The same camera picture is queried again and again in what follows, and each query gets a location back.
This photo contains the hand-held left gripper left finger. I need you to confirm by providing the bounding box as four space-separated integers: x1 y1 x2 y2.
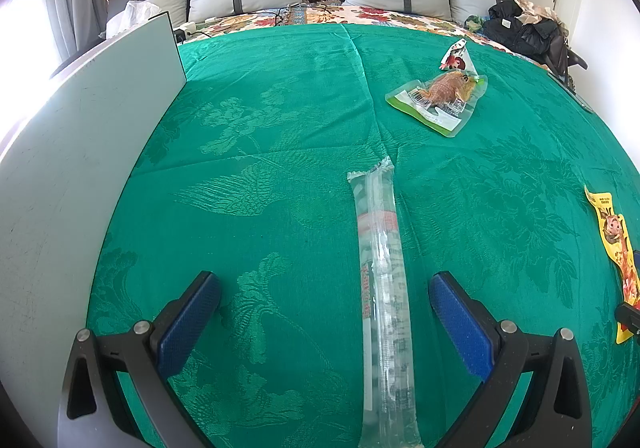
57 271 222 448

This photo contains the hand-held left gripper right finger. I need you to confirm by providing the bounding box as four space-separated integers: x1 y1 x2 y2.
428 271 593 448

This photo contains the yellow cartoon snack packet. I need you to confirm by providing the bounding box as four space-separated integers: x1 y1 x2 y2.
584 185 640 345

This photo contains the long clear plastic syringe packet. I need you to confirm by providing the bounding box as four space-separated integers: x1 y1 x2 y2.
347 155 423 448

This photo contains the green patterned blanket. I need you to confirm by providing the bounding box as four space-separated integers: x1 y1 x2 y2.
85 22 640 448

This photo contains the grey board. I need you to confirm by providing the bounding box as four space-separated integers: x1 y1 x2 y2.
0 12 187 429

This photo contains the green-edged clear snack packet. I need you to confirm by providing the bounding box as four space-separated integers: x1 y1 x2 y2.
385 69 488 139

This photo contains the black clothing pile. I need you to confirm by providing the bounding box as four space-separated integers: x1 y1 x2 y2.
482 2 588 73

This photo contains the white red snack packet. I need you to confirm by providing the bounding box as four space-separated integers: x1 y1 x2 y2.
440 38 476 74

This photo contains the beige patterned cloth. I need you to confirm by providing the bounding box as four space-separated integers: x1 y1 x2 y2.
514 0 558 21

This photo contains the white power strip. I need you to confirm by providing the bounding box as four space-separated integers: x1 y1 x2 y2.
172 22 201 44

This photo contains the white plastic bag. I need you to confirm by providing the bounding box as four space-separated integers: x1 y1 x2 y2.
106 1 161 38

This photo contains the floral bed sheet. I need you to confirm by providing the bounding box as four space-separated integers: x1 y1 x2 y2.
175 2 551 68

